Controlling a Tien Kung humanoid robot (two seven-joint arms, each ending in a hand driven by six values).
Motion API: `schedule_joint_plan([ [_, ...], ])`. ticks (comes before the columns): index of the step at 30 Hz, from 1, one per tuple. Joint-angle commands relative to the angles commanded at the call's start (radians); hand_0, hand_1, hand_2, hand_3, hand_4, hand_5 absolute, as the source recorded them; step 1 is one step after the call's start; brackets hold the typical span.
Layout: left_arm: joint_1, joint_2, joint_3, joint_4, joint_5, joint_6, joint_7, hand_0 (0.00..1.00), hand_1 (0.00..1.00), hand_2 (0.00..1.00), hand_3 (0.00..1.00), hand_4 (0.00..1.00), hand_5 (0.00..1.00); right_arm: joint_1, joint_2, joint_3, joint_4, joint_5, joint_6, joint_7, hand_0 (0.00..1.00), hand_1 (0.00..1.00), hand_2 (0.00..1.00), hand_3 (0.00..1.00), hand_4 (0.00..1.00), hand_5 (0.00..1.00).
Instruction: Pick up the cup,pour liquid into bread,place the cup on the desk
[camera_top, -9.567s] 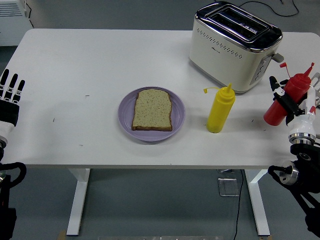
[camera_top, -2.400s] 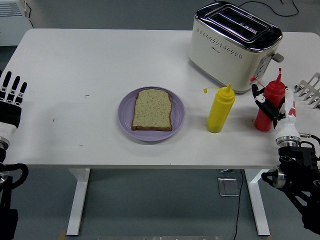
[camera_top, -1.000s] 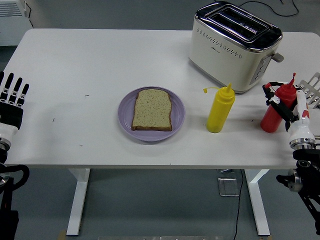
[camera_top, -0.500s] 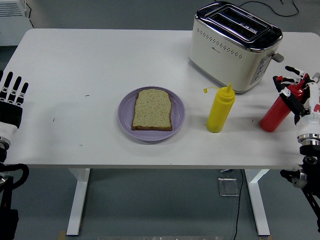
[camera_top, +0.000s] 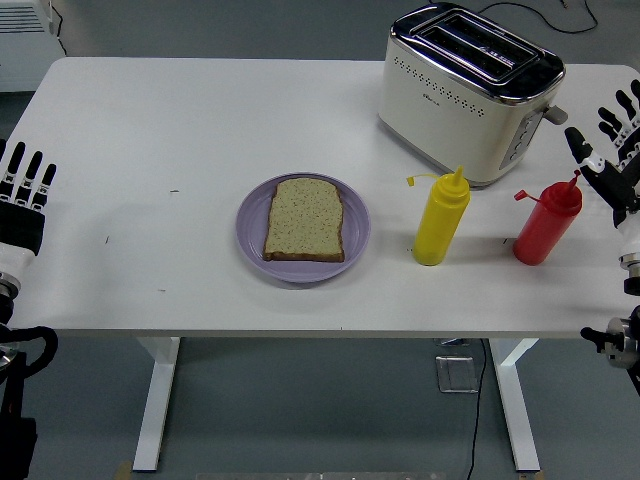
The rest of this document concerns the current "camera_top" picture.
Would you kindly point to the slice of speckled bread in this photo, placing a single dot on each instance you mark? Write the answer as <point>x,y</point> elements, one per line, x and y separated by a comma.
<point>305,220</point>

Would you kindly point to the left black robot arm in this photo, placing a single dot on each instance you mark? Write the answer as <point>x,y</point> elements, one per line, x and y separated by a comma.
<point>15,405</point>

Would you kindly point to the cream and chrome toaster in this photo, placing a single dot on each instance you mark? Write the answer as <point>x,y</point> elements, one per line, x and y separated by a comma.
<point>450,115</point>

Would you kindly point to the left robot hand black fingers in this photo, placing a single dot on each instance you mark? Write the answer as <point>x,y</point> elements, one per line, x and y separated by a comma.
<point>22,225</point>

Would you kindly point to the metal floor socket plate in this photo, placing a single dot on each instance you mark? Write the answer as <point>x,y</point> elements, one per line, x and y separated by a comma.
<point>457,374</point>

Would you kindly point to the small brown wooden block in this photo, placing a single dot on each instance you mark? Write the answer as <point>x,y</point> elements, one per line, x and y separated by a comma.
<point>124,471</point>

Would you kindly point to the white table leg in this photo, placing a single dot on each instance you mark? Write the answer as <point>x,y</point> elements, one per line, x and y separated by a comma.
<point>517,405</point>
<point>155,405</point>

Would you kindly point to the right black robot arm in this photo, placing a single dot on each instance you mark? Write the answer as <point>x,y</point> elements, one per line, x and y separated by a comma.
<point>622,345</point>

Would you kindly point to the yellow squeeze bottle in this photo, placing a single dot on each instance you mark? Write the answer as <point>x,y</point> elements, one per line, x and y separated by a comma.
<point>440,220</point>

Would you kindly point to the red squeeze bottle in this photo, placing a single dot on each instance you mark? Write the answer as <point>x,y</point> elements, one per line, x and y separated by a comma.
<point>545,225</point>

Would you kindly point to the white ribbed heater unit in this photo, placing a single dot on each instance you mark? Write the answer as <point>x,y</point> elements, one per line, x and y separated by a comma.
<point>22,55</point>

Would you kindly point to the purple round plate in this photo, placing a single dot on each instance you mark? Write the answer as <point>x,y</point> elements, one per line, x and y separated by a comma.
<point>305,272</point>

